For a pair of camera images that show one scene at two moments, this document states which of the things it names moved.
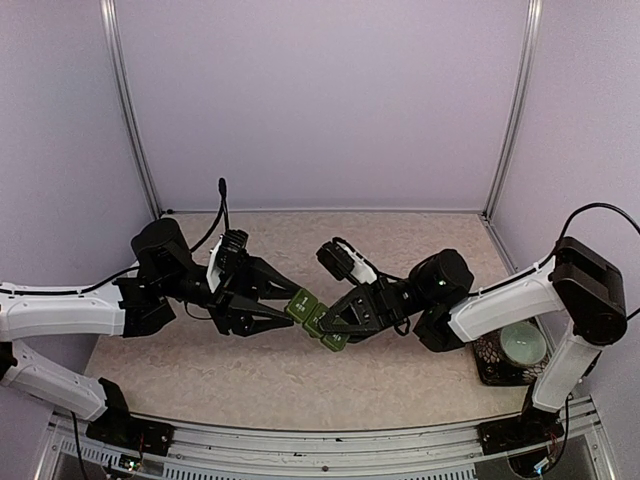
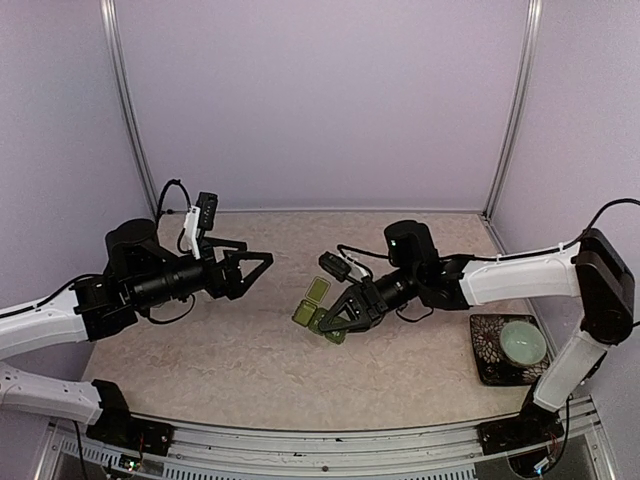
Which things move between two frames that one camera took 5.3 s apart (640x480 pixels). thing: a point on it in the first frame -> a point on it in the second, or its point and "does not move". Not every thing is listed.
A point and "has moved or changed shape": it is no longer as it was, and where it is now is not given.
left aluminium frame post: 108,10 does not move
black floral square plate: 495,369 does not move
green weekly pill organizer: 307,311 has moved or changed shape
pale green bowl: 523,344 does not move
